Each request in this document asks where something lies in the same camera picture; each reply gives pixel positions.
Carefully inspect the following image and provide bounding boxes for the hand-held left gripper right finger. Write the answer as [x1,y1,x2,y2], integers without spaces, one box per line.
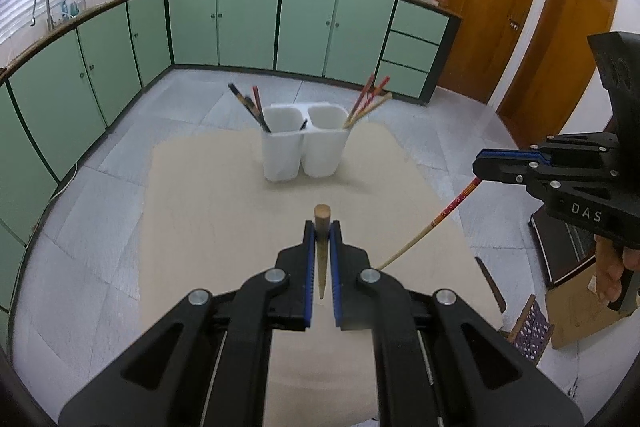
[329,219,584,427]

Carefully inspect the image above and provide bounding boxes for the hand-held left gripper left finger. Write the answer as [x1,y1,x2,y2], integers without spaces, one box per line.
[59,219,317,427]

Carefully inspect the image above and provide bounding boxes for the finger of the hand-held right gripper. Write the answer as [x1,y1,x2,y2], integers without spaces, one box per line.
[472,156,567,196]
[477,133,619,164]

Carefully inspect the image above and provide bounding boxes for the wooden chopstick with orange bands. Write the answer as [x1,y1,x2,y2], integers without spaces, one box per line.
[313,204,334,301]

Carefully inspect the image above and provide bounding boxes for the red patterned handle chopstick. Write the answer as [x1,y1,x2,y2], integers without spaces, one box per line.
[376,177,484,271]
[346,77,391,128]
[345,75,375,128]
[347,88,382,125]

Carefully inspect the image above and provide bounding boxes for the white two-compartment utensil holder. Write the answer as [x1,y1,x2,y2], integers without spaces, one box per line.
[261,103,351,183]

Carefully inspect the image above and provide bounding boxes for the plain wooden chopstick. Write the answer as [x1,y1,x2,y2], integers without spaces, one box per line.
[343,92,394,130]

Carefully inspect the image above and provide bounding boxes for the dark red chopstick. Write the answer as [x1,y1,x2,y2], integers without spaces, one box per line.
[251,85,267,130]

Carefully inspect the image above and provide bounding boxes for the person's right hand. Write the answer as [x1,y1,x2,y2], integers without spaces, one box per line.
[594,237,640,307]

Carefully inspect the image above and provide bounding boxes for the dark wooden furniture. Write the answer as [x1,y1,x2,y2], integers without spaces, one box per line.
[527,201,602,289]

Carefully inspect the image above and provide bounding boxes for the beige table cover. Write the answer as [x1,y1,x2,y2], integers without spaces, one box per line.
[139,122,507,427]

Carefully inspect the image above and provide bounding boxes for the wooden door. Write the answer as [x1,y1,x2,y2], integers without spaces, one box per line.
[495,0,621,148]
[435,0,547,106]

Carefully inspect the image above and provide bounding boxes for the cardboard box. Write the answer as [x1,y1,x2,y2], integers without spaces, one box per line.
[544,252,640,351]

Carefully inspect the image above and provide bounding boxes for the brown wooden stick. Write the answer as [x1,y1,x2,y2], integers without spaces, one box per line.
[473,256,507,313]

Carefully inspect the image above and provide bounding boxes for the green base cabinets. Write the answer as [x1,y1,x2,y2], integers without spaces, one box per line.
[0,0,462,314]

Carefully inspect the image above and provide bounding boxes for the small bottles by sink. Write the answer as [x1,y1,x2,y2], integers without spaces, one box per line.
[59,0,89,20]

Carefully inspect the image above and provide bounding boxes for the chrome sink faucet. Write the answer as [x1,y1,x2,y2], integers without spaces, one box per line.
[31,0,54,30]

